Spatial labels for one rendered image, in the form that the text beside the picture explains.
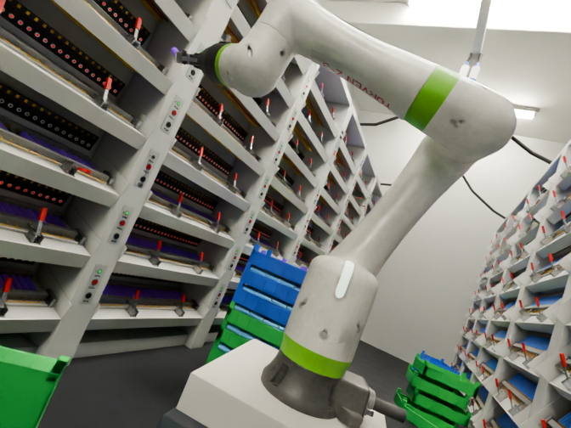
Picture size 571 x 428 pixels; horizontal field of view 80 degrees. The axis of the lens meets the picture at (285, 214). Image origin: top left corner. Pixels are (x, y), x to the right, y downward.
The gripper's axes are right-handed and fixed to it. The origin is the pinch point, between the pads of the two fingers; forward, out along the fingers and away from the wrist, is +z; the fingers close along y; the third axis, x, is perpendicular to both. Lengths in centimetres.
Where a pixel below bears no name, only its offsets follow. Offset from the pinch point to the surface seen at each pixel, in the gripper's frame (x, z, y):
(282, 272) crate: 70, -15, -35
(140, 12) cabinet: -11.8, 33.3, 1.7
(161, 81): 7.3, 11.7, 2.3
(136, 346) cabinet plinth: 105, 9, 12
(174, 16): -11.0, 14.3, -2.2
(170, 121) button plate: 19.2, 11.8, -0.6
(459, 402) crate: 150, -67, -133
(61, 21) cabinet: -4.3, 24.0, 25.5
